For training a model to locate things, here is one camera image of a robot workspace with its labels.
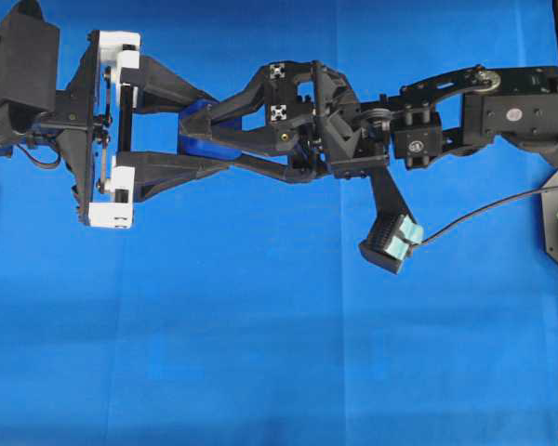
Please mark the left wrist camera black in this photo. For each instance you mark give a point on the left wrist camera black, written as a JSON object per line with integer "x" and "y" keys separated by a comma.
{"x": 29, "y": 52}

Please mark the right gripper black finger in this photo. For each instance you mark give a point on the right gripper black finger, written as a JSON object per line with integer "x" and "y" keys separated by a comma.
{"x": 286, "y": 153}
{"x": 206, "y": 123}

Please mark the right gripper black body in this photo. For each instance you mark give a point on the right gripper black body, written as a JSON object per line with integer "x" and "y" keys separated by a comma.
{"x": 316, "y": 106}

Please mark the blue block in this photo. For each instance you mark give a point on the blue block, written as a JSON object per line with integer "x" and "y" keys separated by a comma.
{"x": 201, "y": 147}

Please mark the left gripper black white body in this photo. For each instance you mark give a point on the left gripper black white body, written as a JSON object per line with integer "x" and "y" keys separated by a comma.
{"x": 101, "y": 188}

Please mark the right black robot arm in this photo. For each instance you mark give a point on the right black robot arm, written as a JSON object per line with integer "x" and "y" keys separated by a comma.
{"x": 461, "y": 112}

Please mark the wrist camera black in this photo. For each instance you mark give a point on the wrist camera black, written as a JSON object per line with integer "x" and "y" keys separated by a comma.
{"x": 29, "y": 52}
{"x": 395, "y": 231}

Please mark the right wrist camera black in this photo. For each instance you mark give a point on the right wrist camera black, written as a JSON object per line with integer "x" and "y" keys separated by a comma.
{"x": 395, "y": 231}

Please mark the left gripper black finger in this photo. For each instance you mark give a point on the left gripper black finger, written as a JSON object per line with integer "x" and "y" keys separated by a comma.
{"x": 161, "y": 90}
{"x": 156, "y": 172}

